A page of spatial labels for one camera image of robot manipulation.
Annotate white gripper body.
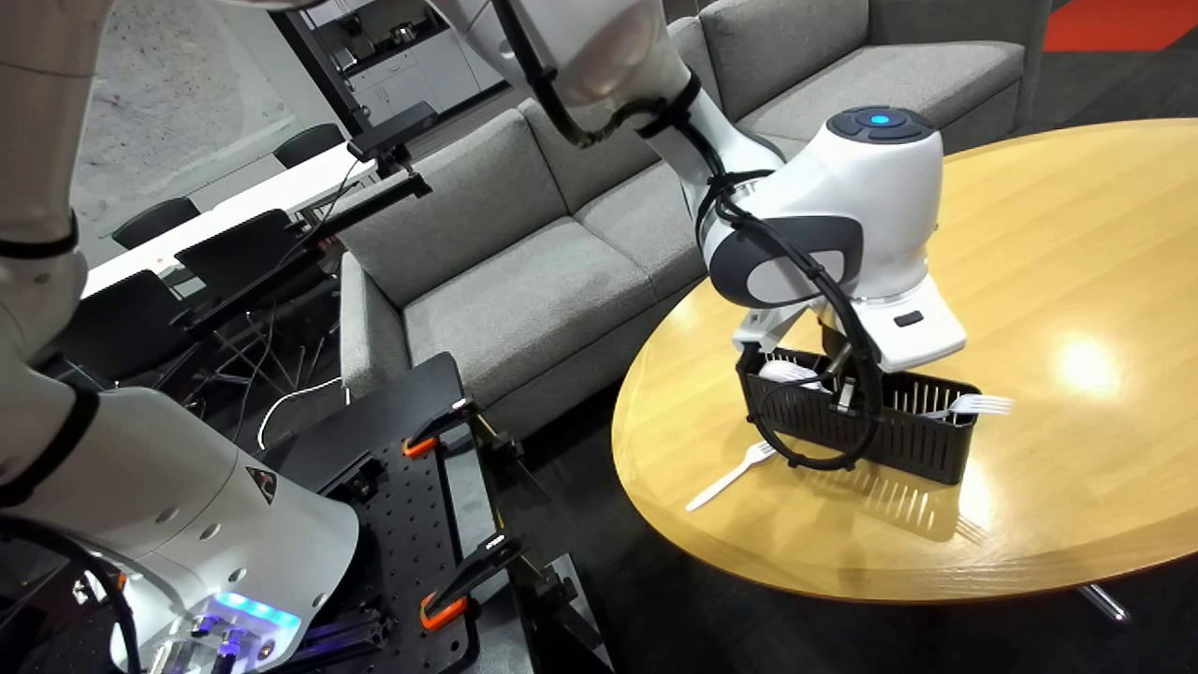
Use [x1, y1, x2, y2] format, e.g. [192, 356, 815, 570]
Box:
[730, 290, 974, 374]

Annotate black plastic cutlery rack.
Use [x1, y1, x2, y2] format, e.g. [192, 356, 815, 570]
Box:
[735, 346, 983, 492]

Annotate white plastic spoon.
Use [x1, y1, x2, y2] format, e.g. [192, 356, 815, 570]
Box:
[761, 356, 815, 389]

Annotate white plastic knife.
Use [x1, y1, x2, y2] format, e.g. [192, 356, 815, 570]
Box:
[929, 394, 1017, 424]

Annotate white plastic fork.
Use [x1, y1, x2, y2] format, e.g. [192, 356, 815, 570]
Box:
[680, 438, 783, 515]

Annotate grey fabric sofa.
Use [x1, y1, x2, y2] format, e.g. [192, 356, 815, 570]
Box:
[337, 0, 1050, 441]

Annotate metal table foot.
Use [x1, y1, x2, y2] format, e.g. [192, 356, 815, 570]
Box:
[1073, 582, 1135, 628]

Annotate orange black clamp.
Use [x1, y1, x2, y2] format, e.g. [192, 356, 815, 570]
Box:
[399, 397, 527, 467]
[415, 530, 554, 637]

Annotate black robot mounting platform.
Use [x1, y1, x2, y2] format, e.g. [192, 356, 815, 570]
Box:
[265, 352, 615, 674]

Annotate grey background cabinet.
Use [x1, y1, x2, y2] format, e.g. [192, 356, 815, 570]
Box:
[340, 12, 523, 127]

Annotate black office chair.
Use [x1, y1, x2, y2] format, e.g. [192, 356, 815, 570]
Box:
[274, 121, 347, 173]
[108, 193, 202, 251]
[171, 205, 308, 296]

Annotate white long desk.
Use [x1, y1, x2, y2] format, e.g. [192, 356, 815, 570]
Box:
[79, 141, 378, 302]

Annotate white floor cable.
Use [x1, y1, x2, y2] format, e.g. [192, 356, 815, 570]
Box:
[253, 374, 347, 454]

